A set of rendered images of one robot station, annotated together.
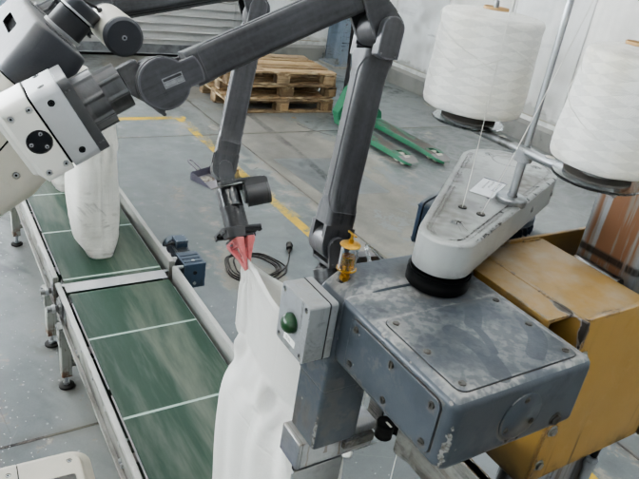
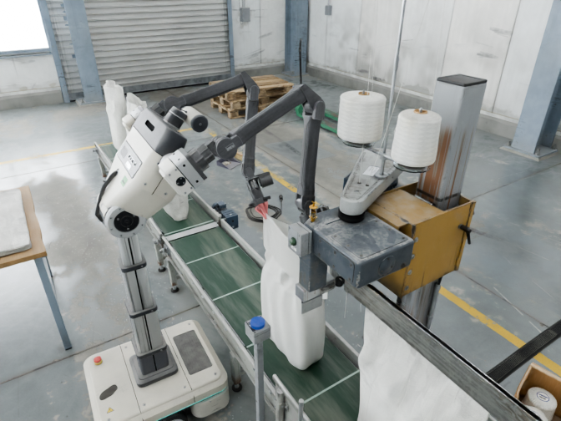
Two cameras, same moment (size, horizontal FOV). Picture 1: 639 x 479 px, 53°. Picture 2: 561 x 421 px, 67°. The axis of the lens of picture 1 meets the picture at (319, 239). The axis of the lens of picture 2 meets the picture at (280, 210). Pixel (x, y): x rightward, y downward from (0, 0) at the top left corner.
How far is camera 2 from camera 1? 0.55 m
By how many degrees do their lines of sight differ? 4
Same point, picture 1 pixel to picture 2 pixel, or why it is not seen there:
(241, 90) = not seen: hidden behind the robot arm
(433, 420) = (352, 270)
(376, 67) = (315, 123)
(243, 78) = not seen: hidden behind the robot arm
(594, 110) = (403, 141)
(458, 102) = (352, 137)
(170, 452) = (239, 313)
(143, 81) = (218, 149)
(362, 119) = (311, 147)
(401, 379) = (339, 257)
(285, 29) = (273, 115)
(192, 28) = (199, 66)
